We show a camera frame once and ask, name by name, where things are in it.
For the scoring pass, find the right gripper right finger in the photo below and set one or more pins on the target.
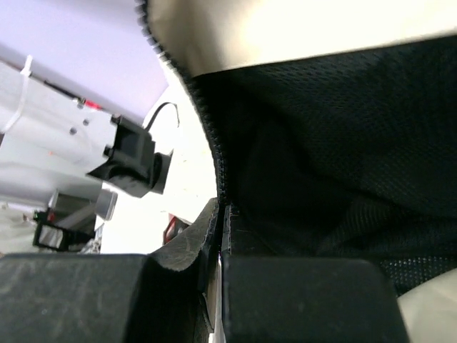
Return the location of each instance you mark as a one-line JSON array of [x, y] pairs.
[[268, 298]]

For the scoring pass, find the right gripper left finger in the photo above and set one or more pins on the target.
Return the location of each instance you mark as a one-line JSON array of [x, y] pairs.
[[164, 296]]

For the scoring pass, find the beige jacket black lining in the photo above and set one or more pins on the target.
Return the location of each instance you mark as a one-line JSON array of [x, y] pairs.
[[332, 125]]

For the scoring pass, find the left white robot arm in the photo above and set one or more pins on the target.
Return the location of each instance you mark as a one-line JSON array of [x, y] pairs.
[[63, 162]]

